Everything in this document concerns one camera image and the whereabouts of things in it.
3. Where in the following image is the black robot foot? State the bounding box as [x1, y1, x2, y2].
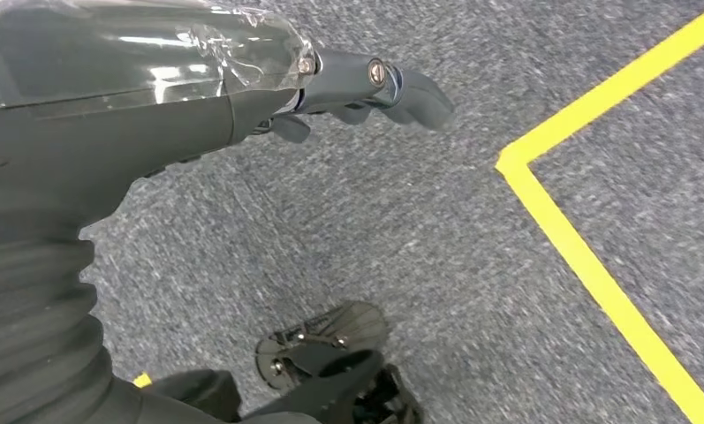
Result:
[254, 301, 426, 424]

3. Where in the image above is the yellow floor tape square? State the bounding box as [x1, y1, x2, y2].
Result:
[495, 0, 704, 424]

